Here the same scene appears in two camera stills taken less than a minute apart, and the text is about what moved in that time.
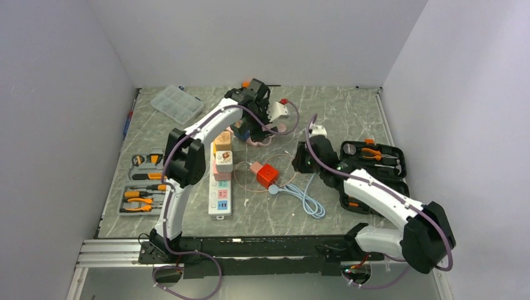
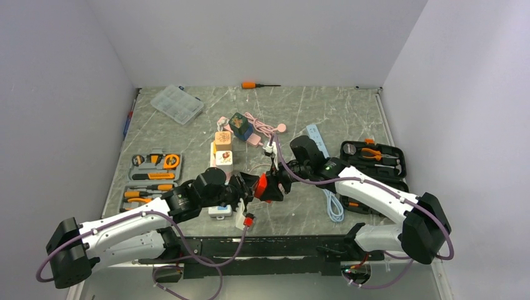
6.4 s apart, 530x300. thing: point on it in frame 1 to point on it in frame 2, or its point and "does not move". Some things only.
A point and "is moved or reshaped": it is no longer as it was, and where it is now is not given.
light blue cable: [310, 205] to [334, 215]
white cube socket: [224, 161] does not move
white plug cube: [318, 130] to [270, 150]
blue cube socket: [244, 135] does not move
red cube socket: [267, 175] is moved or reshaped
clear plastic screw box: [179, 103] does not move
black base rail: [245, 257] does not move
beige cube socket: [223, 141] does not move
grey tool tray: [144, 192] does not move
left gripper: [256, 134] to [244, 184]
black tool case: [387, 161] does not move
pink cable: [262, 143] is moved or reshaped
